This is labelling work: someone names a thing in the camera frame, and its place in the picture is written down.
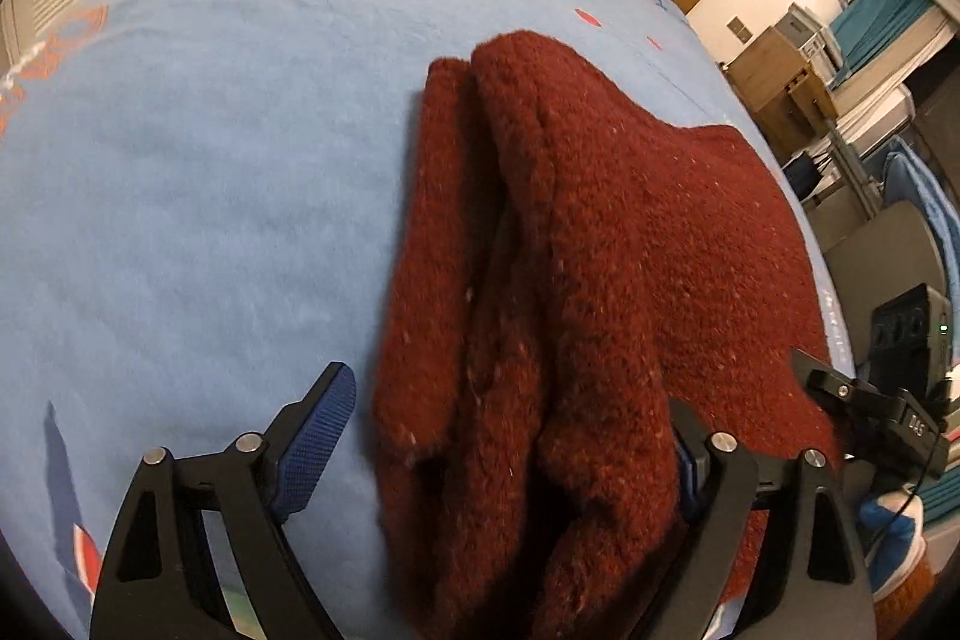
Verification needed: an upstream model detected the dark red knit sweater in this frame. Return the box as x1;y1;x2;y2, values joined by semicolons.
373;31;841;638

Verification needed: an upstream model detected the orange sleeved right forearm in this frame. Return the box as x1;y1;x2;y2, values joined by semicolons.
874;555;935;640

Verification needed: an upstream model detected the blue white gloved right hand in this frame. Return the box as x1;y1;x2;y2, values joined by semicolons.
857;489;926;603

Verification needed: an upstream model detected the wooden bedside cabinet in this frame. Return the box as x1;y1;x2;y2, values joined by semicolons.
726;28;838;164

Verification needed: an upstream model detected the white box on cabinet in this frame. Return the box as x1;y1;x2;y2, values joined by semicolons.
776;3;843;83

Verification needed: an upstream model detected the teal curtain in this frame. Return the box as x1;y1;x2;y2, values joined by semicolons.
830;0;934;88

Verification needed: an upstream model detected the blue dinosaur print bedsheet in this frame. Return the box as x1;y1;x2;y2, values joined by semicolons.
0;0;858;640

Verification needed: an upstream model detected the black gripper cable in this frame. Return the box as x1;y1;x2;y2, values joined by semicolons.
860;412;960;566

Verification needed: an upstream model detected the grey wall switch plate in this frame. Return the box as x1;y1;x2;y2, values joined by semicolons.
727;16;754;44

